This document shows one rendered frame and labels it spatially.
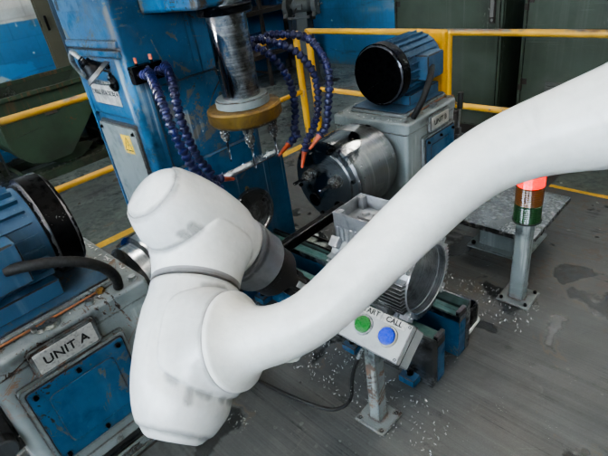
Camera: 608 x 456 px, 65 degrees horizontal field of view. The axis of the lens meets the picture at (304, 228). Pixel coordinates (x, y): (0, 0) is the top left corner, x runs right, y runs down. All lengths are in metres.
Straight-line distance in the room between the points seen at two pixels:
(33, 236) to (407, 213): 0.63
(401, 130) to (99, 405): 1.04
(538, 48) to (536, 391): 3.31
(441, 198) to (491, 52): 3.90
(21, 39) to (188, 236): 5.82
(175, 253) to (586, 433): 0.84
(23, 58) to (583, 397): 5.97
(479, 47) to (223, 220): 3.91
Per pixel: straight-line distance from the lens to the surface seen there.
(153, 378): 0.49
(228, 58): 1.13
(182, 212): 0.52
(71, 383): 0.94
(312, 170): 1.41
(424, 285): 1.11
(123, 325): 0.95
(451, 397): 1.10
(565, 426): 1.09
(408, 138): 1.47
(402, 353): 0.82
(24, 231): 0.89
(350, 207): 1.07
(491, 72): 4.34
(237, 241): 0.56
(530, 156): 0.44
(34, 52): 6.32
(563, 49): 4.11
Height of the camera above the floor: 1.64
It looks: 30 degrees down
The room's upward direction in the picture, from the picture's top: 9 degrees counter-clockwise
